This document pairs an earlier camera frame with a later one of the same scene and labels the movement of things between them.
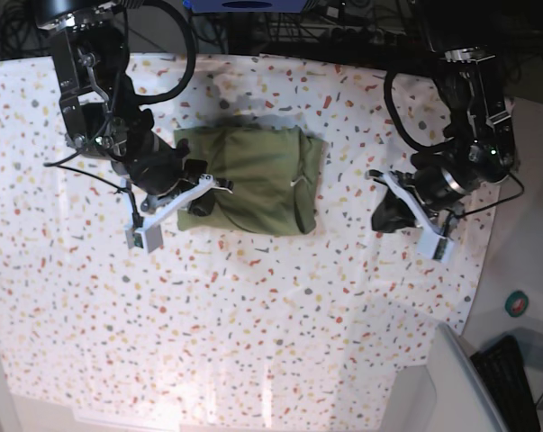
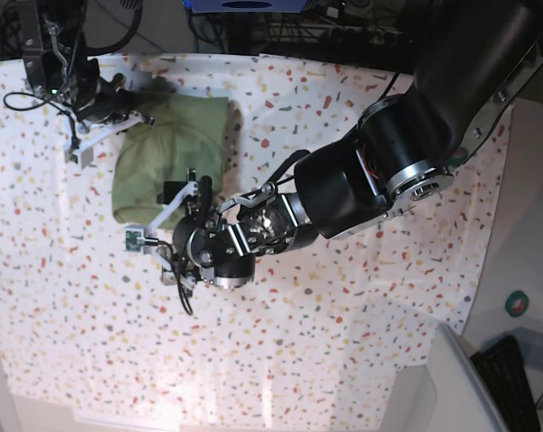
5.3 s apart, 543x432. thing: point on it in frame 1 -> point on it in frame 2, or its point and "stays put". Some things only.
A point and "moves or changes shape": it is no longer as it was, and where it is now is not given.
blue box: [246, 6] stays put
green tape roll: [516, 303] stays put
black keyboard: [502, 366] stays put
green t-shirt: [276, 176] moves or changes shape
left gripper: [155, 173] -> [106, 101]
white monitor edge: [463, 402] stays put
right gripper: [436, 188] -> [197, 241]
